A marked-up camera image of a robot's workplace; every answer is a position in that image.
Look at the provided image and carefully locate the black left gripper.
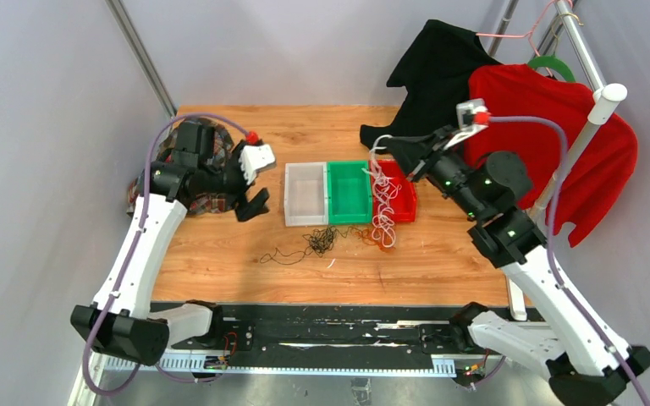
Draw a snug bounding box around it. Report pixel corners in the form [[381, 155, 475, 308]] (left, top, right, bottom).
[[200, 141, 271, 221]]

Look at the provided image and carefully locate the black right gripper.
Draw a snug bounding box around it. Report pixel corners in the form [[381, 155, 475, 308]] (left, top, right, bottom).
[[381, 125, 485, 220]]

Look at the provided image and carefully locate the black cable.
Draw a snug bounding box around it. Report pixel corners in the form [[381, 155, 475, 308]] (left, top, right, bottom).
[[260, 225, 366, 266]]

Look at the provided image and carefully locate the orange cable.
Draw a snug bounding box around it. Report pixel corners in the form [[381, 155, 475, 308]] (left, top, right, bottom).
[[353, 223, 399, 252]]

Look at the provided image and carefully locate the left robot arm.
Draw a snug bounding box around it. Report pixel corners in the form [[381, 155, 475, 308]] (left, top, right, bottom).
[[70, 117, 276, 365]]

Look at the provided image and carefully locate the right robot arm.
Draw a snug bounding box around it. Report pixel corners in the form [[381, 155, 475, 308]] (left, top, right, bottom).
[[372, 128, 650, 405]]

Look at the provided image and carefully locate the red plastic bin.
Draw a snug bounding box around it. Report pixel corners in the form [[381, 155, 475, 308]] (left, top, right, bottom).
[[377, 160, 418, 223]]

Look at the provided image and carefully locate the white translucent plastic bin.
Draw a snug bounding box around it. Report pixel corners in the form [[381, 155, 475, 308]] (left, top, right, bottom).
[[284, 162, 329, 227]]

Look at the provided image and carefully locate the green plastic bin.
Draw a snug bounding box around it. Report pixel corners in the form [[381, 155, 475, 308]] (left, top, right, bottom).
[[327, 161, 372, 225]]

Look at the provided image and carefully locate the black t-shirt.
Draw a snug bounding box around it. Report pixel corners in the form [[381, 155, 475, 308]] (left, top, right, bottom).
[[359, 19, 500, 149]]

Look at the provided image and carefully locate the green clothes hanger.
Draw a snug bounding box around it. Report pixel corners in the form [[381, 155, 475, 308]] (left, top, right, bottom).
[[527, 55, 576, 83]]

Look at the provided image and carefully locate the red t-shirt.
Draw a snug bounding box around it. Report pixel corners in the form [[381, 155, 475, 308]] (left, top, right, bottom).
[[464, 64, 638, 246]]

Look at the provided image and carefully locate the white clothes rack pole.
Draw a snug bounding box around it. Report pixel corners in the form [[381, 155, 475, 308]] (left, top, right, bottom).
[[488, 1, 628, 321]]

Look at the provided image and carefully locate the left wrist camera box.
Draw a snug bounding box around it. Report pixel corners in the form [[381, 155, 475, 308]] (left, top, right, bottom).
[[239, 144, 277, 185]]

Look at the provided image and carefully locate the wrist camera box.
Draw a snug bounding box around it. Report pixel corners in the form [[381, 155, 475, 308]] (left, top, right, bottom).
[[444, 98, 489, 150], [239, 144, 277, 185]]

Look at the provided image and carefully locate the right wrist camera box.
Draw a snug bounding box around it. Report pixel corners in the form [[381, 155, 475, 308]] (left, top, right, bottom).
[[444, 98, 489, 150]]

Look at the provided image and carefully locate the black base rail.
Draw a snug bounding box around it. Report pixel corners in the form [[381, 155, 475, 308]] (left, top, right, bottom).
[[117, 302, 528, 371]]

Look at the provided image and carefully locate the pink wire hanger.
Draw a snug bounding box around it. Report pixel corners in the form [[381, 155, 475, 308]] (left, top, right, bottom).
[[476, 0, 559, 57]]

